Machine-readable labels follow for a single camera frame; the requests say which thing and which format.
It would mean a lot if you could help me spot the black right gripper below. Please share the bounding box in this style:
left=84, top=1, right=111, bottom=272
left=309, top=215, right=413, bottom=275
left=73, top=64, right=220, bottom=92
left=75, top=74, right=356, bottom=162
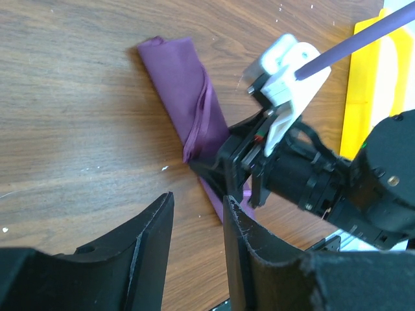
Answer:
left=189, top=75, right=340, bottom=216

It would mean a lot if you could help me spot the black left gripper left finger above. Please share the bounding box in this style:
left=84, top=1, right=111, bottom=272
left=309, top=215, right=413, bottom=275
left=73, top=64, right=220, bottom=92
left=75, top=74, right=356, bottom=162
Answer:
left=1, top=192, right=174, bottom=310

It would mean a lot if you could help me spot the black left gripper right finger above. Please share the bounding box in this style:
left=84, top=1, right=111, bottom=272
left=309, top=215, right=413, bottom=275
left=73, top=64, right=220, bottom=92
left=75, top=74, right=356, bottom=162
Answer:
left=223, top=196, right=414, bottom=310

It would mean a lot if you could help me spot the purple cloth napkin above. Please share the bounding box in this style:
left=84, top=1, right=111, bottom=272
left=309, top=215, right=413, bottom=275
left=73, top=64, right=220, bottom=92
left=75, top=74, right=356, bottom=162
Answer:
left=136, top=36, right=257, bottom=224

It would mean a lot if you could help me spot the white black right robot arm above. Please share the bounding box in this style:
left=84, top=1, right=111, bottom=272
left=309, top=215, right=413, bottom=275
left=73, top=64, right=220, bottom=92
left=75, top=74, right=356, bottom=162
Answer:
left=189, top=75, right=414, bottom=249

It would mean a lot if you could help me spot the yellow plastic tray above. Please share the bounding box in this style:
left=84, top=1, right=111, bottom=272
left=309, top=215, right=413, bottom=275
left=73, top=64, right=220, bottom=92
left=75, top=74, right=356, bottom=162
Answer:
left=340, top=26, right=414, bottom=159

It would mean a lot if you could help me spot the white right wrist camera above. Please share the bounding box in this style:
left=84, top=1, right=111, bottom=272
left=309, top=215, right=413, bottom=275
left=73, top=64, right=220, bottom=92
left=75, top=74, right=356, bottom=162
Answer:
left=243, top=34, right=331, bottom=157

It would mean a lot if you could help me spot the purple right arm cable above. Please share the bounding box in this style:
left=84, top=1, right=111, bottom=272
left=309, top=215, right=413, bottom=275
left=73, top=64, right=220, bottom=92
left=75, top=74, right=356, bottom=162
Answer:
left=293, top=3, right=415, bottom=82

